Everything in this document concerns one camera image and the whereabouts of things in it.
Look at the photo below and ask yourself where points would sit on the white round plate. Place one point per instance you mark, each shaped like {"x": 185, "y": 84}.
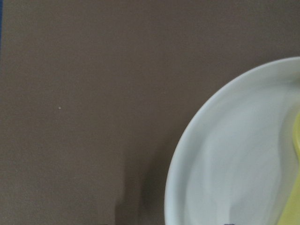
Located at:
{"x": 235, "y": 164}

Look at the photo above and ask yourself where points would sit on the yellow plastic spoon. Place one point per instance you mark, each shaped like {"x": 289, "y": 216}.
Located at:
{"x": 291, "y": 212}

